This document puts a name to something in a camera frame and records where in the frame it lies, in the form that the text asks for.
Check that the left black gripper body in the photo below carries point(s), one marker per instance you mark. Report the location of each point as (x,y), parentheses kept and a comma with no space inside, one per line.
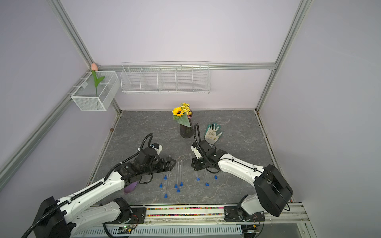
(152,168)

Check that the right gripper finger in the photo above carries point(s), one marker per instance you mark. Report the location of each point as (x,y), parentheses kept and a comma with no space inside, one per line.
(195,162)
(202,166)

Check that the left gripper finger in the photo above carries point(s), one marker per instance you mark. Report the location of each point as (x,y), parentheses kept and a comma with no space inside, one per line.
(166,172)
(169,164)

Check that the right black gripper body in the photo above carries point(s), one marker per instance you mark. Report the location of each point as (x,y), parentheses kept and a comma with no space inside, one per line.
(204,159)

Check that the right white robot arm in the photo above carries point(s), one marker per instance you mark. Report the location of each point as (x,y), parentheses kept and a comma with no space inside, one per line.
(272,190)

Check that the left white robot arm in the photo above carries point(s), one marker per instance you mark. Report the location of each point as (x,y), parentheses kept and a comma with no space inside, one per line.
(64,217)

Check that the green white work glove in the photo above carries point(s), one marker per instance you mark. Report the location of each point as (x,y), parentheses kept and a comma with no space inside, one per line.
(213,133)

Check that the dark glass flower vase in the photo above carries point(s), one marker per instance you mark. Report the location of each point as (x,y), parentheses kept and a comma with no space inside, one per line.
(186,132)

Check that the yellow sunflower bouquet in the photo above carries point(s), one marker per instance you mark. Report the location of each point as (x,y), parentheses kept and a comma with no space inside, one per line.
(182,115)

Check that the green circuit board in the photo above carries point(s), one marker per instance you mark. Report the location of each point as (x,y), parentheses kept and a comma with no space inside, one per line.
(125,230)

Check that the pink artificial tulip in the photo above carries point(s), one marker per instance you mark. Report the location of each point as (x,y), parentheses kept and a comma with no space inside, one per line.
(97,80)

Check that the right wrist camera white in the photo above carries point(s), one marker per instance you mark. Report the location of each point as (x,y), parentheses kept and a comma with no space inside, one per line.
(195,150)

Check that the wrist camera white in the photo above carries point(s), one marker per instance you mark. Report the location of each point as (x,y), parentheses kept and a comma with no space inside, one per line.
(157,147)
(195,150)

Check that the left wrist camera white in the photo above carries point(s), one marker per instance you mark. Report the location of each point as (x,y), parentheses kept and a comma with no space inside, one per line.
(157,147)

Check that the purple scoop pink handle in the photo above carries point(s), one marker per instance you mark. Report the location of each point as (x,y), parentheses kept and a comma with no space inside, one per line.
(130,187)

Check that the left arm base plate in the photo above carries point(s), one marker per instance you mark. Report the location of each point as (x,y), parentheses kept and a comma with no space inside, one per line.
(132,216)

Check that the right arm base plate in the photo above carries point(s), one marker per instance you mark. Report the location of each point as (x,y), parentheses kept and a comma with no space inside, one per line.
(236,214)

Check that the white vented cable duct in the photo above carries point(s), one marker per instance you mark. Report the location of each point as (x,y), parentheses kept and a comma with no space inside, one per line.
(180,231)

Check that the white wire wall shelf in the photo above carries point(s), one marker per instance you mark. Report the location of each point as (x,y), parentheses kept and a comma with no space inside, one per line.
(165,77)

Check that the white mesh wall basket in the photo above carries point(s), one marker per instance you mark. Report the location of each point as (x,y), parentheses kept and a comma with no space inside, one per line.
(85,95)

